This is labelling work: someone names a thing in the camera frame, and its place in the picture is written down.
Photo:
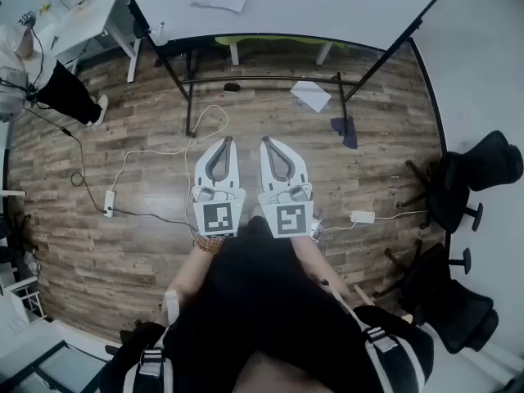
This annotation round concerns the white low rack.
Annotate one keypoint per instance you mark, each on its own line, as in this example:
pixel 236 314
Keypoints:
pixel 24 301

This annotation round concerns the green bench with white legs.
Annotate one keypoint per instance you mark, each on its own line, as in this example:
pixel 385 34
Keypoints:
pixel 262 39

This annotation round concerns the white power strip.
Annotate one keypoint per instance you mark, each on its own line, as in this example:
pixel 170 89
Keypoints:
pixel 109 203

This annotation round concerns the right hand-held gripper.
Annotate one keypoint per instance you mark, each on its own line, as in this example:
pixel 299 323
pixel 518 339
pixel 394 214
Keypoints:
pixel 290 219

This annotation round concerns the person's right forearm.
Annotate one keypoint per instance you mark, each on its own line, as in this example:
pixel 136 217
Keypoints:
pixel 315 260

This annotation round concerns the black framed glass panel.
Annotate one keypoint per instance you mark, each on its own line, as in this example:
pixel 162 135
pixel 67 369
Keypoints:
pixel 53 367

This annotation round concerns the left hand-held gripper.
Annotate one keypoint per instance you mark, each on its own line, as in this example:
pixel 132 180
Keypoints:
pixel 219 219

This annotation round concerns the person's left forearm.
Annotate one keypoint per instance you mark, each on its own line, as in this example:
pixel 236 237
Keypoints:
pixel 192 272

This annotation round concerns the black office chair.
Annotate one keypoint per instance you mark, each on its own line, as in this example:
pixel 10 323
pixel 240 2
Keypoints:
pixel 454 313
pixel 491 162

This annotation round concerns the white paper on floor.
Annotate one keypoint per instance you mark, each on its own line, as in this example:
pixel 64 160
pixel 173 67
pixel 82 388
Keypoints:
pixel 311 95

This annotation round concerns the dark blue cloth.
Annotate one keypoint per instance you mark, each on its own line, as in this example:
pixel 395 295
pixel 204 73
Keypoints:
pixel 348 135

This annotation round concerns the white desk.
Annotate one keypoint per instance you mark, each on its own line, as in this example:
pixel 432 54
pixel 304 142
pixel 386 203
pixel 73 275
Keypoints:
pixel 82 23

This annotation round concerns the small black floor object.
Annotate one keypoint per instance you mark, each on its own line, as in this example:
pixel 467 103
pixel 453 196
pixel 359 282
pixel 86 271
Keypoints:
pixel 231 87

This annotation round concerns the white power adapter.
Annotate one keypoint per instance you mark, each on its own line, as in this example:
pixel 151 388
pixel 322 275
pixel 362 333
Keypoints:
pixel 362 216

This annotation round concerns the person's black garment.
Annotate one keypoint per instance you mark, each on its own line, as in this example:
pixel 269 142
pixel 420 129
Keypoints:
pixel 254 293

